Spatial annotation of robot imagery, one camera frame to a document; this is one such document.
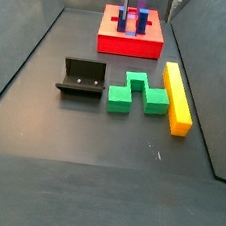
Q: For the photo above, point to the yellow long bar block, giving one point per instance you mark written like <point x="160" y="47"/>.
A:
<point x="180" y="120"/>

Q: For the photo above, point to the green zigzag block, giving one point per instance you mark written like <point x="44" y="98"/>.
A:
<point x="120" y="98"/>

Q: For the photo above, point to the red slotted board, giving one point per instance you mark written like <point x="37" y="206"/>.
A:
<point x="110" y="41"/>

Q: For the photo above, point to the purple U-shaped block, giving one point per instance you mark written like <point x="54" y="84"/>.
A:
<point x="142" y="1"/>

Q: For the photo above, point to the blue U-shaped block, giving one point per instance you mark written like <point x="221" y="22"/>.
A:
<point x="142" y="20"/>

